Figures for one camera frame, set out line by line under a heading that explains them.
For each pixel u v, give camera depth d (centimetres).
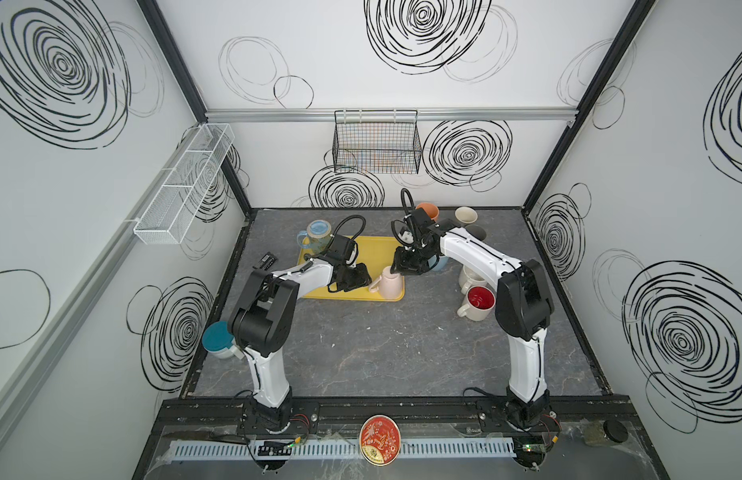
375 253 118
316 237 99
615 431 64
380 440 68
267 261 103
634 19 73
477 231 104
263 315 50
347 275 82
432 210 111
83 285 54
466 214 108
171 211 74
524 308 53
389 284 90
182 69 81
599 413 77
